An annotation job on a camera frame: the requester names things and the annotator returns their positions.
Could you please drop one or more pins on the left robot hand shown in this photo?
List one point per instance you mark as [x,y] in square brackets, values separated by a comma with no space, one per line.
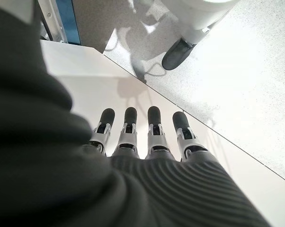
[62,177]

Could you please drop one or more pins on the dishwasher door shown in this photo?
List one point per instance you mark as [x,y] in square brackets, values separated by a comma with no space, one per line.
[66,21]

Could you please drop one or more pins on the white cabinet door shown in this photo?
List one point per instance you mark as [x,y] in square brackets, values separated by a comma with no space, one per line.
[90,78]

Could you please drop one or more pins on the black robot foot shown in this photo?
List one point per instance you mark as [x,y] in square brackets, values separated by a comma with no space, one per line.
[175,56]

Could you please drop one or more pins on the white robot leg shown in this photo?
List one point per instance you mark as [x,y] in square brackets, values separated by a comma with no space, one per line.
[199,14]

